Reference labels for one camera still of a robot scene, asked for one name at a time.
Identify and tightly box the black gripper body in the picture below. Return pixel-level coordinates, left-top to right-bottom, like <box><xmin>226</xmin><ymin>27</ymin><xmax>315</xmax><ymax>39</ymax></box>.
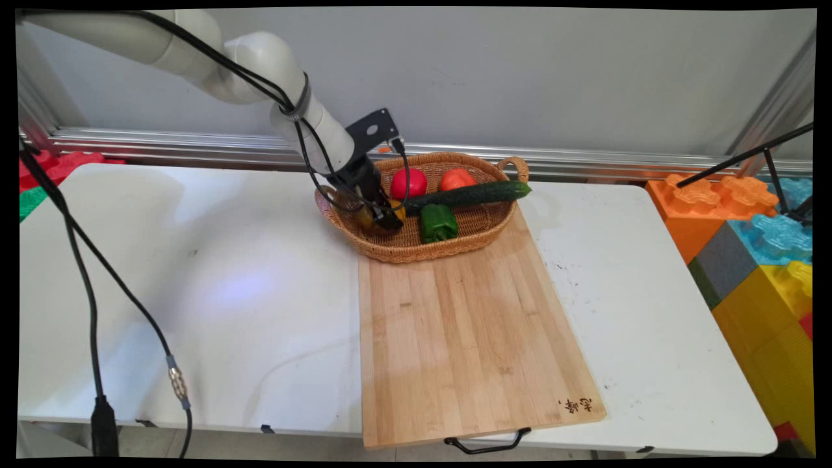
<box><xmin>328</xmin><ymin>155</ymin><xmax>384</xmax><ymax>204</ymax></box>

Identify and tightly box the yellow-brown potato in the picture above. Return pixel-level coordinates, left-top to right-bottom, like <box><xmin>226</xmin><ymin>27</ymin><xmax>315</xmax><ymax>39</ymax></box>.
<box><xmin>355</xmin><ymin>198</ymin><xmax>408</xmax><ymax>234</ymax></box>

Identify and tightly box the woven wicker basket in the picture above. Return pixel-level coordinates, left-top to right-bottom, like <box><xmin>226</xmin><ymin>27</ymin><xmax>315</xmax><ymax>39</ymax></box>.
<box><xmin>315</xmin><ymin>152</ymin><xmax>530</xmax><ymax>265</ymax></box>

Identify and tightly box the red tomato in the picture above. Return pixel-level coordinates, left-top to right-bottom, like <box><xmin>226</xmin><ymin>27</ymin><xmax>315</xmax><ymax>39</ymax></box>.
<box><xmin>391</xmin><ymin>167</ymin><xmax>429</xmax><ymax>200</ymax></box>

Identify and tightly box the green bell pepper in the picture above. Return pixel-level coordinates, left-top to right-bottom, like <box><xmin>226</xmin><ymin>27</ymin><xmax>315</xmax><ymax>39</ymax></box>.
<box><xmin>419</xmin><ymin>203</ymin><xmax>460</xmax><ymax>245</ymax></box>

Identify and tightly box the orange-red tomato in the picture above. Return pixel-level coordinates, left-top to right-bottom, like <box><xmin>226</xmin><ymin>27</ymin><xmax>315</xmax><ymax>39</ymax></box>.
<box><xmin>439</xmin><ymin>168</ymin><xmax>478</xmax><ymax>192</ymax></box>

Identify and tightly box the dark green cucumber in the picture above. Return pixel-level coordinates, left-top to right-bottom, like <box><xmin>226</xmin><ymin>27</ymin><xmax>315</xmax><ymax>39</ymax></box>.
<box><xmin>403</xmin><ymin>181</ymin><xmax>533</xmax><ymax>217</ymax></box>

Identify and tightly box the wooden cutting board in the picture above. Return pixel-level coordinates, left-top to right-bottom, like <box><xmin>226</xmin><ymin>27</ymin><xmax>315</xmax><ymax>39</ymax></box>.
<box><xmin>357</xmin><ymin>207</ymin><xmax>608</xmax><ymax>450</ymax></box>

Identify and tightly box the orange giant toy block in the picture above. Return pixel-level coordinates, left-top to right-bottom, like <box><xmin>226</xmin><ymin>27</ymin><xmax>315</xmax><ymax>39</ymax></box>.
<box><xmin>645</xmin><ymin>174</ymin><xmax>779</xmax><ymax>265</ymax></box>

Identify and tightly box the green toy block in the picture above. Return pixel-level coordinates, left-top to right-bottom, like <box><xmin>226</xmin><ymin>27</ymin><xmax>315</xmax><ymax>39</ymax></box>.
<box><xmin>19</xmin><ymin>186</ymin><xmax>51</xmax><ymax>223</ymax></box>

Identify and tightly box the gray giant toy block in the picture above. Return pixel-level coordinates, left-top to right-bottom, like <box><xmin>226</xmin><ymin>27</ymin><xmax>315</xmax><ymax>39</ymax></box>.
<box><xmin>687</xmin><ymin>222</ymin><xmax>759</xmax><ymax>311</ymax></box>

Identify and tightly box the black tripod stand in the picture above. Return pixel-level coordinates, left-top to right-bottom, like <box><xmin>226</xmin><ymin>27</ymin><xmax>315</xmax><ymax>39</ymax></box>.
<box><xmin>676</xmin><ymin>123</ymin><xmax>815</xmax><ymax>226</ymax></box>

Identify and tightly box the blue giant toy block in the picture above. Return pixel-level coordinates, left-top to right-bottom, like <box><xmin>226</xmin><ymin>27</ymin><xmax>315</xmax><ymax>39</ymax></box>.
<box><xmin>727</xmin><ymin>177</ymin><xmax>814</xmax><ymax>268</ymax></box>

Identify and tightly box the yellow giant toy block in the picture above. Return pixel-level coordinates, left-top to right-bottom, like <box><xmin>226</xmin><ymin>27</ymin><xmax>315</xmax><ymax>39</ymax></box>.
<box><xmin>711</xmin><ymin>260</ymin><xmax>816</xmax><ymax>454</ymax></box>

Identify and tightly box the aluminium frame rail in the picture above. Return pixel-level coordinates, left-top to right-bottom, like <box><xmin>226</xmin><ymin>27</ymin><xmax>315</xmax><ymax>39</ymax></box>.
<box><xmin>18</xmin><ymin>126</ymin><xmax>814</xmax><ymax>183</ymax></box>

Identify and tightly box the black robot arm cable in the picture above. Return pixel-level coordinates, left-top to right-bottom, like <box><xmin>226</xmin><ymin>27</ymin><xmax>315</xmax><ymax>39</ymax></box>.
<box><xmin>18</xmin><ymin>8</ymin><xmax>413</xmax><ymax>215</ymax></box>

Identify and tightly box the black cutting board handle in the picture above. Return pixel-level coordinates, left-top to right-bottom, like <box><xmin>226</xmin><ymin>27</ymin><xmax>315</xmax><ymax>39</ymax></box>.
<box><xmin>445</xmin><ymin>427</ymin><xmax>533</xmax><ymax>455</ymax></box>

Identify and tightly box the cable with silver connector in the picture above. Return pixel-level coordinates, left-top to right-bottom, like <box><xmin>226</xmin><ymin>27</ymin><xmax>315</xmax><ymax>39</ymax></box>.
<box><xmin>18</xmin><ymin>138</ymin><xmax>194</xmax><ymax>460</ymax></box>

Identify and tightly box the thick black cable with plug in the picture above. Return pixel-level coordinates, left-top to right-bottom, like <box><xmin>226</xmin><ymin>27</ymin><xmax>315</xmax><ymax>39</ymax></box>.
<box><xmin>62</xmin><ymin>211</ymin><xmax>120</xmax><ymax>458</ymax></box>

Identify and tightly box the aluminium frame post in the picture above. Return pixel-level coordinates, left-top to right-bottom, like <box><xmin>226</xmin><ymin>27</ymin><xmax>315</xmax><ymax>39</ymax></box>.
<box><xmin>723</xmin><ymin>31</ymin><xmax>816</xmax><ymax>177</ymax></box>

